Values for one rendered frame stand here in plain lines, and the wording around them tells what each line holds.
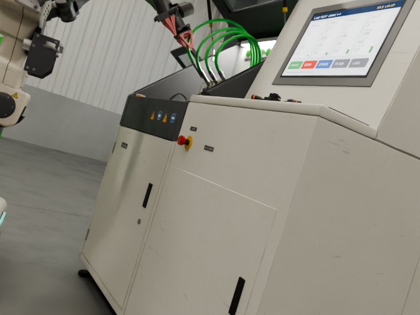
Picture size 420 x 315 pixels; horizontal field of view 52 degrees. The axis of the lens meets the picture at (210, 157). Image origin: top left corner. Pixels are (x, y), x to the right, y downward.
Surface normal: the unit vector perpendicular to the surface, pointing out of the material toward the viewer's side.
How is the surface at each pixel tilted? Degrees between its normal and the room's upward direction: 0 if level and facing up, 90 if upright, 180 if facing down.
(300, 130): 90
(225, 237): 90
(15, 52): 90
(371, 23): 76
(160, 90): 90
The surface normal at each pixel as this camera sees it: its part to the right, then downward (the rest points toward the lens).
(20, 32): 0.34, 0.11
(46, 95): 0.56, 0.18
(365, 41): -0.73, -0.47
